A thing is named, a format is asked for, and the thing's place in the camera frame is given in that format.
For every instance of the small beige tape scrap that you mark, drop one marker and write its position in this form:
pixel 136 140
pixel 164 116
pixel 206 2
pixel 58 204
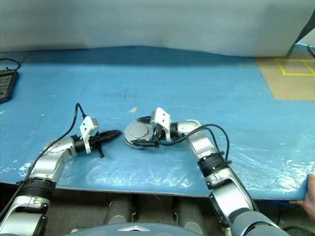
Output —
pixel 133 109

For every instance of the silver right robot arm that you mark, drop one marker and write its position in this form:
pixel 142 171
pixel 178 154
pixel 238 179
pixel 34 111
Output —
pixel 204 145

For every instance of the silver round motor lid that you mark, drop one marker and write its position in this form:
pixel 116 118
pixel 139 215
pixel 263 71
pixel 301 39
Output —
pixel 137 131

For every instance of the grey rounded cylinder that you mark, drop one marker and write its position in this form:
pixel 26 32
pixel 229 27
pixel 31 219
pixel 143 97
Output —
pixel 118 211
pixel 190 211

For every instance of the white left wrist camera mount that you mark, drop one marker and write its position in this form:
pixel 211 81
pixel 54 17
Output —
pixel 86 127

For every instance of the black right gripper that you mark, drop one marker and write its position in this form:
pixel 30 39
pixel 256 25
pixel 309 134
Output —
pixel 159 135

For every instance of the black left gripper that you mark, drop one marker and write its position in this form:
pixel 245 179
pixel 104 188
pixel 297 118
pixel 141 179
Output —
pixel 94 142

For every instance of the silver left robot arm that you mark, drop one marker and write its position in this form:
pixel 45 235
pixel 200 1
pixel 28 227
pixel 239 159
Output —
pixel 46 162

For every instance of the grey robot torso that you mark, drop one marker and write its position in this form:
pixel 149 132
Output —
pixel 147 231

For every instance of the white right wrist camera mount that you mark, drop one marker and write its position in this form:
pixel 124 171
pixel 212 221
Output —
pixel 163 118

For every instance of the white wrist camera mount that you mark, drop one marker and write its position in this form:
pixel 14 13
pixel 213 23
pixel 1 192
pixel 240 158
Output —
pixel 163 118
pixel 86 127

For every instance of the black flat keypad device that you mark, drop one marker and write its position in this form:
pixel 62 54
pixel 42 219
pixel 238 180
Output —
pixel 6 84

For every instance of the brown board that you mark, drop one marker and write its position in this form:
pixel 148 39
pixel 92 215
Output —
pixel 290 86

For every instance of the blue table cover sheet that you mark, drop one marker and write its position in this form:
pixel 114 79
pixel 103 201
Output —
pixel 184 86

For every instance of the white backdrop sheet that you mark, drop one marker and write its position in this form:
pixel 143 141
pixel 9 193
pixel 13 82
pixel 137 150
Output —
pixel 157 22

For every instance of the person's bare hand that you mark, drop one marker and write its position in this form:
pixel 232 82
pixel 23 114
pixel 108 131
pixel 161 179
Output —
pixel 310 194

